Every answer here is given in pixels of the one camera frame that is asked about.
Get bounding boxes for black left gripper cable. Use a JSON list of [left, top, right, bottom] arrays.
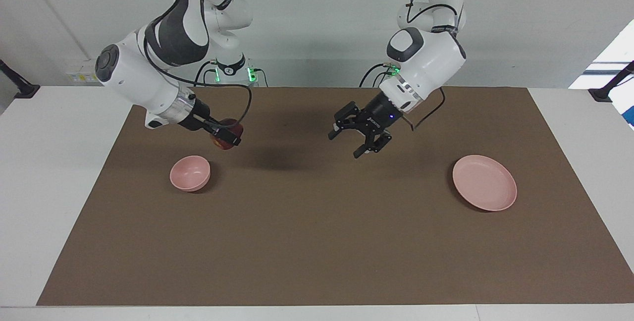
[[402, 0, 469, 131]]

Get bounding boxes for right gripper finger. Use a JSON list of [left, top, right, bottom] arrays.
[[198, 115, 242, 146]]

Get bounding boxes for brown table mat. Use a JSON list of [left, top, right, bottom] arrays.
[[36, 87, 634, 307]]

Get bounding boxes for dark red apple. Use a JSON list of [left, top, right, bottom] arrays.
[[210, 118, 245, 151]]

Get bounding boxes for pink plate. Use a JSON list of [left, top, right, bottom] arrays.
[[452, 155, 518, 212]]

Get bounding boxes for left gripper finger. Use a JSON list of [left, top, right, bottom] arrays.
[[353, 130, 393, 159], [328, 101, 365, 141]]

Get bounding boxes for black clamp mount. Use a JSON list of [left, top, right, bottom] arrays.
[[588, 61, 634, 103], [0, 58, 41, 99]]

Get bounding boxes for white wall outlet box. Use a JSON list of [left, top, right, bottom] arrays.
[[66, 60, 112, 84]]

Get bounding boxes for pink bowl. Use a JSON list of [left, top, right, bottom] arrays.
[[169, 155, 211, 192]]

